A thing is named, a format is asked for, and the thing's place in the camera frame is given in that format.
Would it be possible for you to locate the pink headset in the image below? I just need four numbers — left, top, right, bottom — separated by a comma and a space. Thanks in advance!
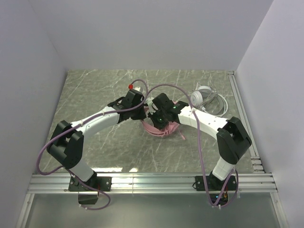
141, 99, 186, 141

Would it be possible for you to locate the white headset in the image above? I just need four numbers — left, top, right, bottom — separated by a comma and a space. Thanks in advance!
190, 82, 229, 117

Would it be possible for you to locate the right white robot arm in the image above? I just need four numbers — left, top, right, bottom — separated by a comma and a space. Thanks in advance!
146, 93, 252, 182

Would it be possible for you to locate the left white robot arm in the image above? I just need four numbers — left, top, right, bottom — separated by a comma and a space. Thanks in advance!
47, 87, 146, 188

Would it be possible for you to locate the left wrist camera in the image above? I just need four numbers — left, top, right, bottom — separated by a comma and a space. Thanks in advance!
128, 84, 143, 95

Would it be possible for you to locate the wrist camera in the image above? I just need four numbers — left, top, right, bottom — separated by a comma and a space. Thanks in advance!
144, 97, 158, 114
128, 84, 143, 95

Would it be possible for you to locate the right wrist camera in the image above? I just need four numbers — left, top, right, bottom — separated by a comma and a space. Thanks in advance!
144, 97, 158, 114

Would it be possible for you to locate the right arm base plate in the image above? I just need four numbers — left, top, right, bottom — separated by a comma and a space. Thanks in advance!
190, 175, 238, 192

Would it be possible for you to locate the right side aluminium rail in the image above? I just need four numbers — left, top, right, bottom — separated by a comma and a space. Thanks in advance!
227, 70, 265, 171

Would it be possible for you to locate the aluminium rail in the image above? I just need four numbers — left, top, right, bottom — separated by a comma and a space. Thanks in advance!
27, 172, 278, 195
227, 70, 265, 171

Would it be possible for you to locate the front aluminium rail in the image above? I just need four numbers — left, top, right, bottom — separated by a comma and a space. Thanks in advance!
27, 172, 278, 195

